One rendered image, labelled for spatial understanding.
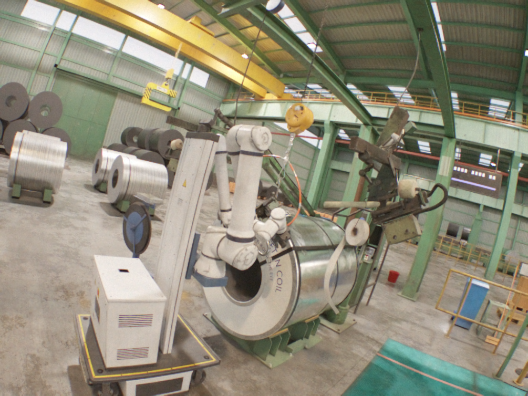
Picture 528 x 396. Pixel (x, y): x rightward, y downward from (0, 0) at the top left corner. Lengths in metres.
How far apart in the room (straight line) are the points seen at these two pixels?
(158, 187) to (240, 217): 5.73
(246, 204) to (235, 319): 1.41
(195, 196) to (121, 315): 0.78
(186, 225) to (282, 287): 0.93
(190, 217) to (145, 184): 5.33
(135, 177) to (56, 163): 1.96
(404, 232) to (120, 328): 1.62
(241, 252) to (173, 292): 0.55
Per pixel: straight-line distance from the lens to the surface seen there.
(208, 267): 1.58
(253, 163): 1.31
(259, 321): 2.32
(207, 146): 1.52
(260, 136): 1.29
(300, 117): 1.99
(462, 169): 15.95
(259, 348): 2.67
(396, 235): 1.57
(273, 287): 2.16
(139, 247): 3.40
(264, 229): 1.57
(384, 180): 1.68
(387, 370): 3.31
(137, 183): 6.75
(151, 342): 1.72
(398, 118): 1.76
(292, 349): 2.87
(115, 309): 1.51
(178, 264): 1.63
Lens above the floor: 1.59
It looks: 3 degrees down
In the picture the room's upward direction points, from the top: 15 degrees clockwise
